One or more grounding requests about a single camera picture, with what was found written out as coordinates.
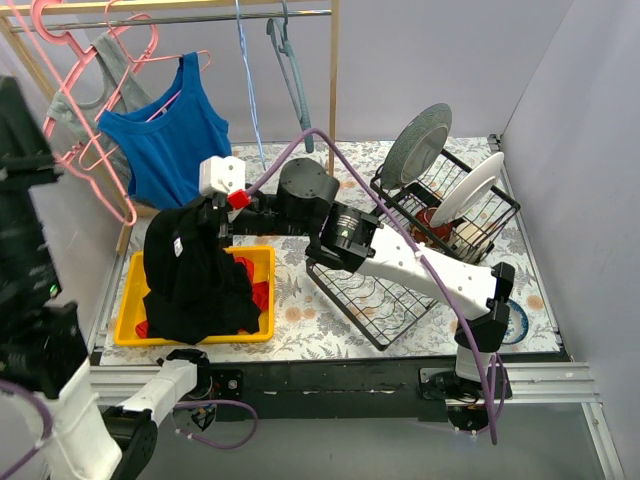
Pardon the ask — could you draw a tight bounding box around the red tank top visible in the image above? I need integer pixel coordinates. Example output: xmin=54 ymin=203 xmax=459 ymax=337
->
xmin=137 ymin=251 xmax=267 ymax=338

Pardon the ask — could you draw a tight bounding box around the black tank top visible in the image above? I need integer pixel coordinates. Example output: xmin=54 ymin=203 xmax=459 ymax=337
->
xmin=143 ymin=282 xmax=262 ymax=345
xmin=143 ymin=201 xmax=252 ymax=312

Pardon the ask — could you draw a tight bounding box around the grey-blue hanger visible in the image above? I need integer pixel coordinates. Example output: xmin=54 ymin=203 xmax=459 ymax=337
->
xmin=266 ymin=0 xmax=312 ymax=132

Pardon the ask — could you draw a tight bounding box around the thin pink hanger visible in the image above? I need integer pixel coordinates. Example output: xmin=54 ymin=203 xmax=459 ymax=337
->
xmin=78 ymin=0 xmax=181 ymax=171
xmin=1 ymin=1 xmax=138 ymax=226

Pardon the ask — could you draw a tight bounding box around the blue tank top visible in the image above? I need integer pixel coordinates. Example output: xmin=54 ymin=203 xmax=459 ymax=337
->
xmin=98 ymin=52 xmax=232 ymax=210

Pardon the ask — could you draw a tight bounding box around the light blue hanger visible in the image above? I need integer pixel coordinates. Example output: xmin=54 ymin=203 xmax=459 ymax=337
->
xmin=234 ymin=0 xmax=267 ymax=171

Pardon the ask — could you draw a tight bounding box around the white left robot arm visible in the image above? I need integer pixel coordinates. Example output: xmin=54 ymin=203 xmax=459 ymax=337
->
xmin=1 ymin=76 xmax=213 ymax=479

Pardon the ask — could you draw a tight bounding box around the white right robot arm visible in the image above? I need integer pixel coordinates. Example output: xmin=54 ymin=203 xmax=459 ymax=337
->
xmin=196 ymin=156 xmax=515 ymax=398

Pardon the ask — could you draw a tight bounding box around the grey tank top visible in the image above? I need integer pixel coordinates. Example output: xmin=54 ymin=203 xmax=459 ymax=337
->
xmin=46 ymin=33 xmax=152 ymax=189

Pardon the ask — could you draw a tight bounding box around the thick pink hanger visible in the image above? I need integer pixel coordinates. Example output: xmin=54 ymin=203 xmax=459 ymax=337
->
xmin=30 ymin=0 xmax=96 ymax=140

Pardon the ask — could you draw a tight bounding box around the yellow plastic tray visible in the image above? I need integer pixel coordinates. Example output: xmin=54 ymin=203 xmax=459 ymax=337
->
xmin=113 ymin=245 xmax=276 ymax=347

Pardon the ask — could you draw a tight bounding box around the floral table mat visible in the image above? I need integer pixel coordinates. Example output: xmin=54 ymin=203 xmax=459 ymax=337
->
xmin=99 ymin=137 xmax=562 ymax=366

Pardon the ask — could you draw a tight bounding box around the red bowl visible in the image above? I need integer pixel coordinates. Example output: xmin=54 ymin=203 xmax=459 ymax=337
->
xmin=408 ymin=207 xmax=453 ymax=248

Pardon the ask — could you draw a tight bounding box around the grey patterned plate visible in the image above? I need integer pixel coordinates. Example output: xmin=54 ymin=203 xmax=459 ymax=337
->
xmin=380 ymin=103 xmax=452 ymax=190

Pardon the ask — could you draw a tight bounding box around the cream bowl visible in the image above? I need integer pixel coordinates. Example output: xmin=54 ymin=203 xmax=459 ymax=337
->
xmin=447 ymin=222 xmax=494 ymax=264

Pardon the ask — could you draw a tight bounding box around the wooden clothes rack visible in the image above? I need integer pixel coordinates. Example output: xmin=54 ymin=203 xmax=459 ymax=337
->
xmin=1 ymin=0 xmax=341 ymax=255

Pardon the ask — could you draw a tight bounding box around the white plate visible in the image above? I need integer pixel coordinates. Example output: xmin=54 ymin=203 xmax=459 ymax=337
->
xmin=431 ymin=152 xmax=505 ymax=226

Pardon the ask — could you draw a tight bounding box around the blue white porcelain bowl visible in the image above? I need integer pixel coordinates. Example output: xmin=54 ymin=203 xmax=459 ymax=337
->
xmin=502 ymin=299 xmax=529 ymax=345

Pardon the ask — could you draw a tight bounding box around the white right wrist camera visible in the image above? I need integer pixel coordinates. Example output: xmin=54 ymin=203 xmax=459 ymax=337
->
xmin=199 ymin=156 xmax=250 ymax=210

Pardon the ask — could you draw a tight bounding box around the black wire dish rack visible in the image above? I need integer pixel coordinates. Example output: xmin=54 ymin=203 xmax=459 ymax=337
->
xmin=306 ymin=150 xmax=520 ymax=351

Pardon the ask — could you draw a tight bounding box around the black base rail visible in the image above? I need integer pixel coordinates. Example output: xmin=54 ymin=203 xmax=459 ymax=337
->
xmin=195 ymin=357 xmax=489 ymax=432

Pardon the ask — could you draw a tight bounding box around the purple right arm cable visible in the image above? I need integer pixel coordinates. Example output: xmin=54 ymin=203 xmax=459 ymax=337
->
xmin=244 ymin=127 xmax=510 ymax=446

